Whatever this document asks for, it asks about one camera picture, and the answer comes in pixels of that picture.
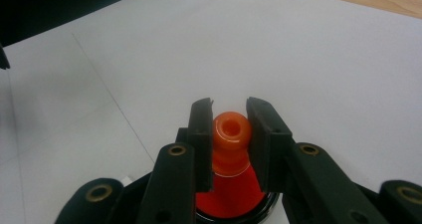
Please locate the round red ink pad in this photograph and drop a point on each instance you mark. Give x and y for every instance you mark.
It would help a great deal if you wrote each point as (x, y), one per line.
(232, 200)

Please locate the black curtain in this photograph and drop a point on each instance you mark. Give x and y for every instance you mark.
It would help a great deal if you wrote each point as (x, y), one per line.
(49, 5)

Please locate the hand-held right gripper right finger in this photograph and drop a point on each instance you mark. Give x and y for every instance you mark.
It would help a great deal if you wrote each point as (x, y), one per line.
(268, 144)

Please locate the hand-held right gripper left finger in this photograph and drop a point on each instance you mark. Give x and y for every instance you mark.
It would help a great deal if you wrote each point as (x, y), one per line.
(200, 144)

